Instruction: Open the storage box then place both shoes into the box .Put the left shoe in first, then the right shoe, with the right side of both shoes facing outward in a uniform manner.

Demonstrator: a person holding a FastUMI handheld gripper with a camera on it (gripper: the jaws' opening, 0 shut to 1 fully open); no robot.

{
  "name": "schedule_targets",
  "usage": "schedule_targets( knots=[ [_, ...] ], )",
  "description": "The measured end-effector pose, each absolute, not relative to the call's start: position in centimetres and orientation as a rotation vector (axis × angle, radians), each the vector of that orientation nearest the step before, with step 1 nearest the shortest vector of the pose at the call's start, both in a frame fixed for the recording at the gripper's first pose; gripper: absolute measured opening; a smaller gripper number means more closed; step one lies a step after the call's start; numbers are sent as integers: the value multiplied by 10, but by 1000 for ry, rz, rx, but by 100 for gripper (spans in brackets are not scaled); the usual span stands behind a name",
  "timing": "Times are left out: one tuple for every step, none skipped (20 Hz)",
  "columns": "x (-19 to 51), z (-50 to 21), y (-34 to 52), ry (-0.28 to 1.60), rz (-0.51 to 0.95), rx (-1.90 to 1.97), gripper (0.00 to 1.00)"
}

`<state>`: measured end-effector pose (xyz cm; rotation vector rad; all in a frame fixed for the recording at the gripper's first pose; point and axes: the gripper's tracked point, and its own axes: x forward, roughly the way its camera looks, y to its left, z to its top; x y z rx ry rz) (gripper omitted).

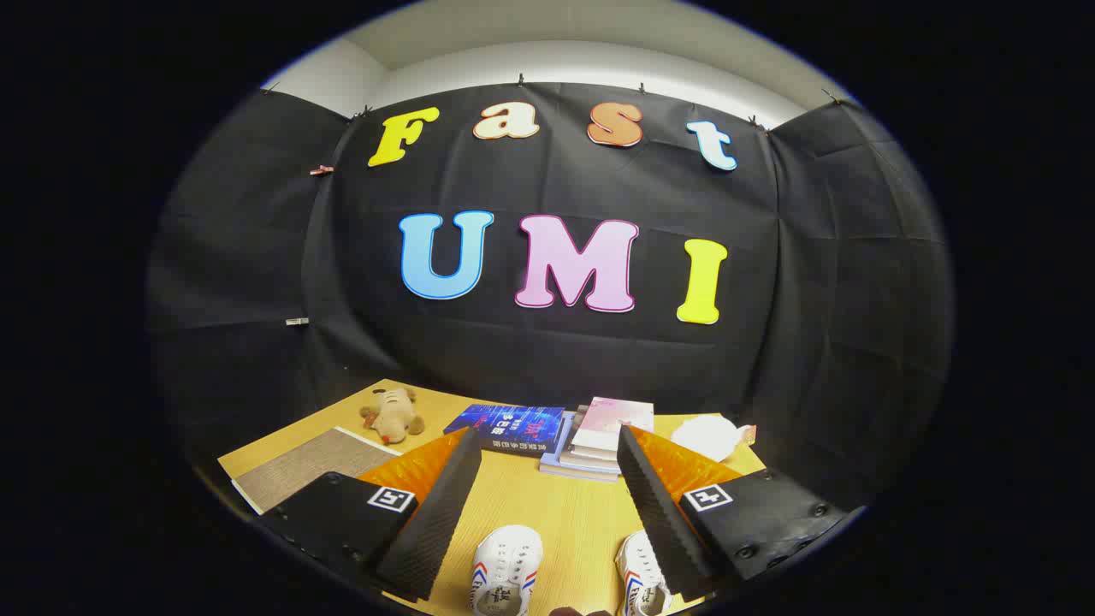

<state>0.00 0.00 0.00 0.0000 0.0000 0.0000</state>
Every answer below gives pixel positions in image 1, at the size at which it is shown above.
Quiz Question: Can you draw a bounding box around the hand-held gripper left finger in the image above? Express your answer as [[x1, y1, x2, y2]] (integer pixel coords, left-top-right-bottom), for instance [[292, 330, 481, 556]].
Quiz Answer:
[[257, 426, 484, 604]]

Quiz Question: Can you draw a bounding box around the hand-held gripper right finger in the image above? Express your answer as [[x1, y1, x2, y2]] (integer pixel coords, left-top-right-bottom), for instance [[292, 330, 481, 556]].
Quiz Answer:
[[616, 424, 849, 604]]

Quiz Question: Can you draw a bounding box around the white striped canvas shoe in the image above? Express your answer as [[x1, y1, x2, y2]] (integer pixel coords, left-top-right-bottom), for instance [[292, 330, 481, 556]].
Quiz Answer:
[[469, 524, 545, 616], [616, 529, 677, 616]]

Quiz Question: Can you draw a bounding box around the beige fabric storage box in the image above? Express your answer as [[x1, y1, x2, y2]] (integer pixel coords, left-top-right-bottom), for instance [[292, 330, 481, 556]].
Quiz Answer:
[[231, 426, 403, 516]]

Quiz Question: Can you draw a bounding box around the white plush toy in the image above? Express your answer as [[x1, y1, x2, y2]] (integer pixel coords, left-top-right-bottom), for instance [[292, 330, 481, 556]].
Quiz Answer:
[[670, 414, 758, 463]]

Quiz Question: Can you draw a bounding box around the white book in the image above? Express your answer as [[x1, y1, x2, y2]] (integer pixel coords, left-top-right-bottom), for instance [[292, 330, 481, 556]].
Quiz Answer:
[[558, 409, 624, 473]]

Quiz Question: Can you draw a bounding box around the light blue cover book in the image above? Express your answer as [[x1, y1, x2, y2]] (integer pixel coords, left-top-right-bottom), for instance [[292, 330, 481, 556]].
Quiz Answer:
[[539, 412, 621, 483]]

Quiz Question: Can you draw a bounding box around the brown plush toy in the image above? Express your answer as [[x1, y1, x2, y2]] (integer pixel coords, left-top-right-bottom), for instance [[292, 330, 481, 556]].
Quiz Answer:
[[359, 388, 426, 444]]

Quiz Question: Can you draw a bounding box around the dark blue book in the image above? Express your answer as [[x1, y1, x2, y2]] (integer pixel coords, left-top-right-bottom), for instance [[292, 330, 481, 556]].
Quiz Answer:
[[443, 403, 567, 459]]

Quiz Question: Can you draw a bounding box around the black backdrop cloth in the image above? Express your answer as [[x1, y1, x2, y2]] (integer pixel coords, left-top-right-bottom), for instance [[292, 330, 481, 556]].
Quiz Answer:
[[145, 81, 955, 514]]

